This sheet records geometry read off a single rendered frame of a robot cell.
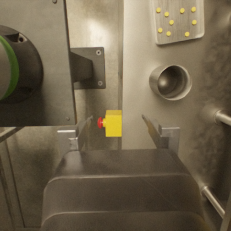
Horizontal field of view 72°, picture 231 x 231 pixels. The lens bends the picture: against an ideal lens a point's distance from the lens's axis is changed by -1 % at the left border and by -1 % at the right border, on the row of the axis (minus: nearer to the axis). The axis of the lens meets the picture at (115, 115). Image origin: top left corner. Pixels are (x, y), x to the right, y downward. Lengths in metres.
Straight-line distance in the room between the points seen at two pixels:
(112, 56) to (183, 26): 0.83
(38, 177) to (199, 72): 1.56
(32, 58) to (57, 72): 0.05
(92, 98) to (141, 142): 0.84
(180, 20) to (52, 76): 0.34
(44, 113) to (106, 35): 0.98
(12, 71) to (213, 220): 0.65
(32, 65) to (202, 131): 0.49
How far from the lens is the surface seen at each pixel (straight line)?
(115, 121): 0.51
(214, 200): 0.65
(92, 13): 1.32
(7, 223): 1.00
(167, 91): 0.48
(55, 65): 0.36
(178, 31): 0.49
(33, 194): 1.87
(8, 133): 0.85
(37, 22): 0.38
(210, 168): 0.64
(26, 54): 0.34
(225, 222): 0.58
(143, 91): 0.47
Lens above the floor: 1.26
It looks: 74 degrees down
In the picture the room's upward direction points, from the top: 178 degrees clockwise
